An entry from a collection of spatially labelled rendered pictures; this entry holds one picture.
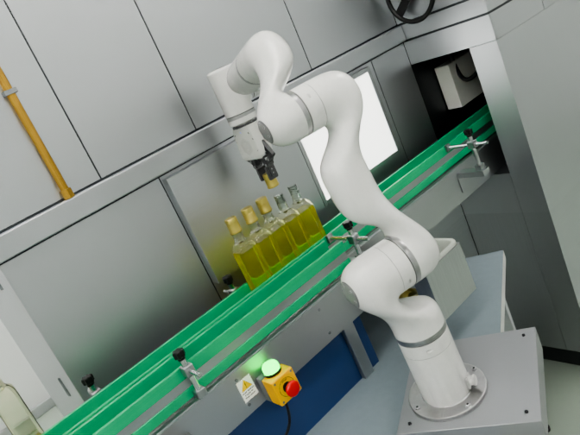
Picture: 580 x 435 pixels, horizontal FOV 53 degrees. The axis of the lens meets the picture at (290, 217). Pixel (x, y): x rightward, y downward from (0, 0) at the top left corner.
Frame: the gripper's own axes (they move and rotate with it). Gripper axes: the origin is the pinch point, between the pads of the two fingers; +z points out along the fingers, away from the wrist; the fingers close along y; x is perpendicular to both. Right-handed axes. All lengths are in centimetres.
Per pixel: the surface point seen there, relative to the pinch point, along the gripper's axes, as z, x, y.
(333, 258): 27.6, -0.6, 13.7
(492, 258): 63, 58, 18
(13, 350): 87, -51, -310
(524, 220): 67, 92, 11
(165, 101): -29.3, -11.6, -15.0
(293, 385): 41, -35, 25
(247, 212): 6.3, -12.5, 1.6
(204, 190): -2.3, -14.2, -12.0
